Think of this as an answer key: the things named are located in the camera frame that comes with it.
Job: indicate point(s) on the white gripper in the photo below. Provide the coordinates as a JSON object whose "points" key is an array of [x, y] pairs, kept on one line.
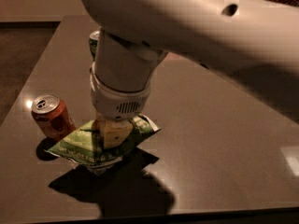
{"points": [[117, 104]]}

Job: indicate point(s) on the green jalapeno chip bag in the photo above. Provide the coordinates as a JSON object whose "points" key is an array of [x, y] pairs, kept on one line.
{"points": [[85, 147]]}

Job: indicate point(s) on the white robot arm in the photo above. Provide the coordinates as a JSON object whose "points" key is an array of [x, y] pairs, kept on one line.
{"points": [[252, 42]]}

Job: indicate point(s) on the red coke can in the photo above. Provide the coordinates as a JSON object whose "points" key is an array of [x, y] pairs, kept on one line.
{"points": [[51, 115]]}

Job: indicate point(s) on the green soda can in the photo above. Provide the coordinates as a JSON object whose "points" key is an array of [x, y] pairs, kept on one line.
{"points": [[93, 42]]}

